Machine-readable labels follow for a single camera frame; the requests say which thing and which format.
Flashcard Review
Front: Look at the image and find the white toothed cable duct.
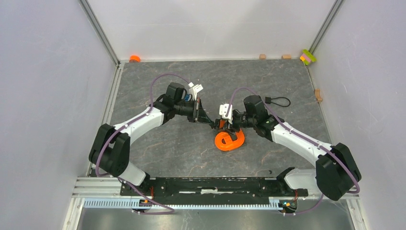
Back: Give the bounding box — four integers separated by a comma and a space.
83, 198, 282, 211

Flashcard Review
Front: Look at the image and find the orange ring toy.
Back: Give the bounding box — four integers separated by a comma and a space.
214, 130, 245, 151

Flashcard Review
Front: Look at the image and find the black cable loop lock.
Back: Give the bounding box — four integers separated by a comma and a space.
265, 97, 291, 107

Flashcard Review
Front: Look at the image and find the orange black padlock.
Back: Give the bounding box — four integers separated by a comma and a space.
214, 119, 226, 130

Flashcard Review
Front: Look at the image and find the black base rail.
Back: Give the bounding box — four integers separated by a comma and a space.
138, 177, 308, 205

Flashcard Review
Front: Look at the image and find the green pink brick stack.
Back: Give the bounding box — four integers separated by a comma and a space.
299, 49, 317, 66

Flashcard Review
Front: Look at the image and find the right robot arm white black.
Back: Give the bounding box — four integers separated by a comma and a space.
219, 95, 362, 201

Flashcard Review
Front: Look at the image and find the wooden arch piece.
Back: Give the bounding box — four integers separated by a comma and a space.
314, 89, 323, 103

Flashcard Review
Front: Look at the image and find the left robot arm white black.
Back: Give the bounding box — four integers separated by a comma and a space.
89, 82, 214, 195

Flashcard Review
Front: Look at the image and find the blue grey toy brick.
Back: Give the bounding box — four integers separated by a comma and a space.
184, 94, 192, 102

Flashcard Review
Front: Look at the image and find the orange cap at wall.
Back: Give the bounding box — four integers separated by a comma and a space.
129, 55, 141, 63

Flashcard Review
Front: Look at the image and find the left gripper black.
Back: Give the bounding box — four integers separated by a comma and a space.
174, 98, 212, 125

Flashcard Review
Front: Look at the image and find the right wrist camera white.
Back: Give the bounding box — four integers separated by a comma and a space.
219, 103, 233, 124

